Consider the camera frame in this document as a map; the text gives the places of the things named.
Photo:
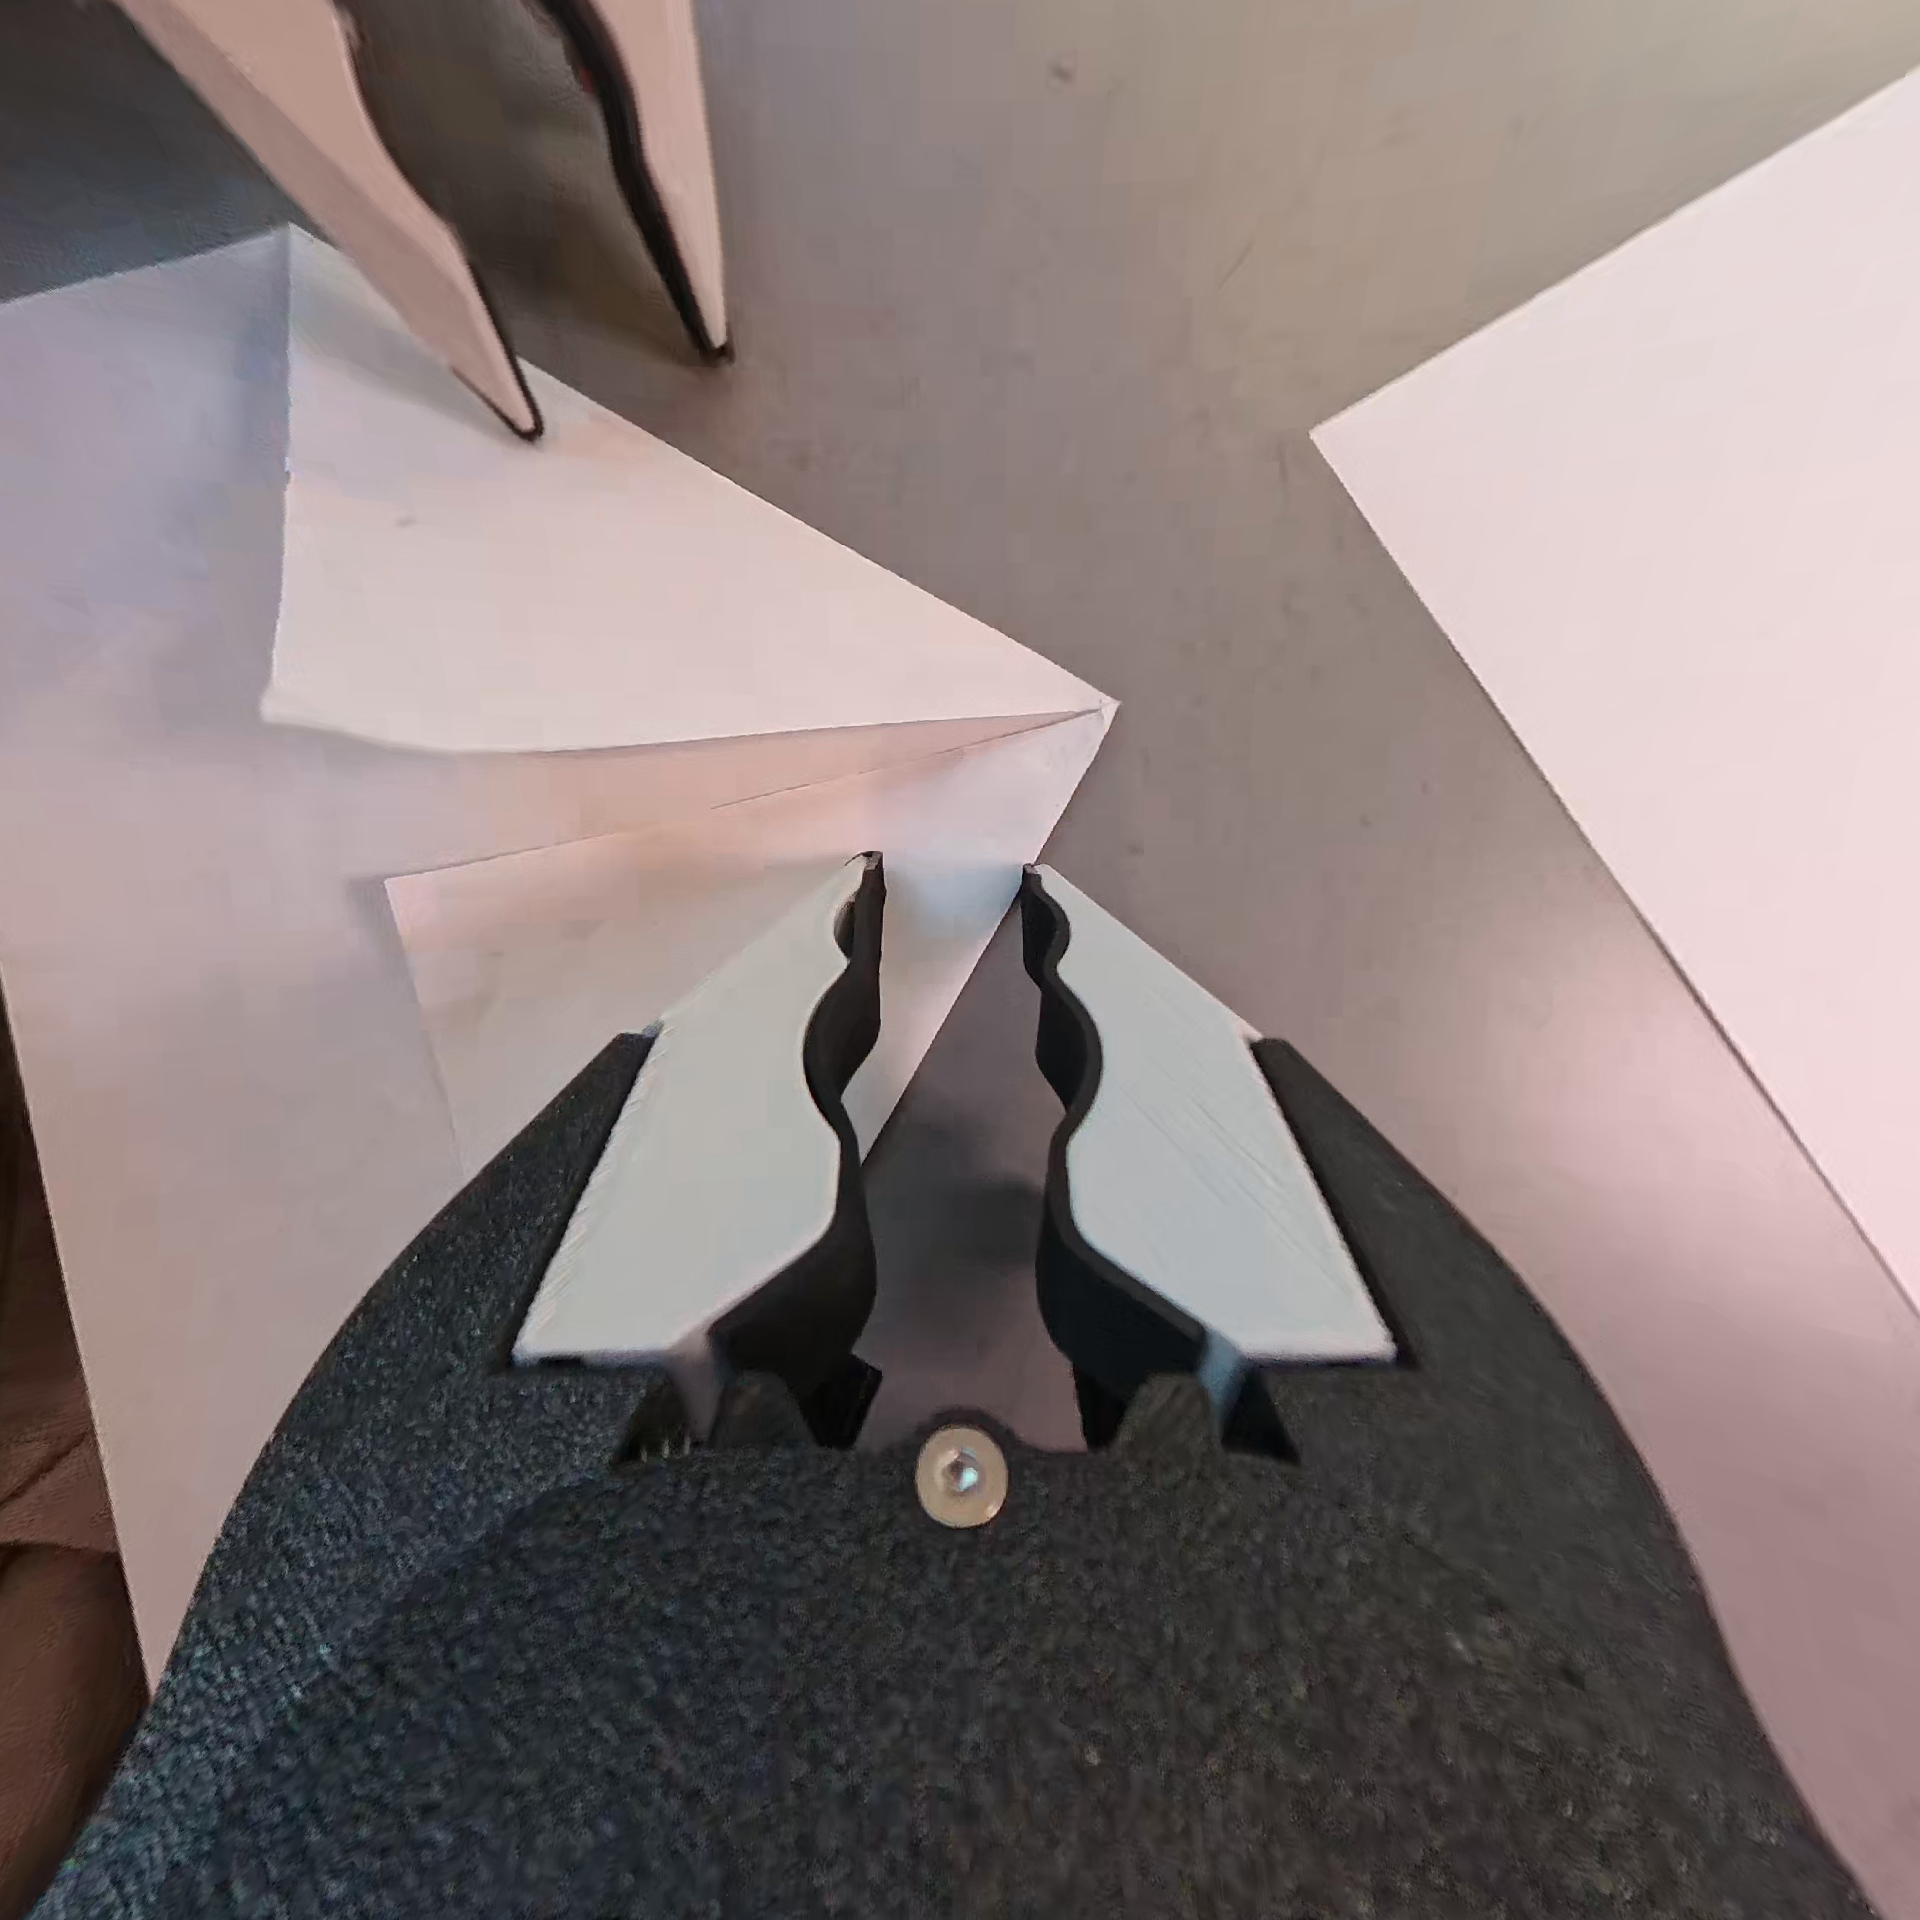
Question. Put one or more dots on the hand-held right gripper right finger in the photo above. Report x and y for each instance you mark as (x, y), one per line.
(1215, 1185)

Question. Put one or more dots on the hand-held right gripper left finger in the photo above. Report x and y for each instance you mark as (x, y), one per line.
(706, 1185)

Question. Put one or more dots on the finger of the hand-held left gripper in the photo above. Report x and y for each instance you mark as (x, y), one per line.
(658, 121)
(329, 164)

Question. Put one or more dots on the white paper sheet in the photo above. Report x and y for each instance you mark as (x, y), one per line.
(1726, 524)
(525, 602)

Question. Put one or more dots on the person's beige sweatshirt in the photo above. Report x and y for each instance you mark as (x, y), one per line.
(43, 1502)

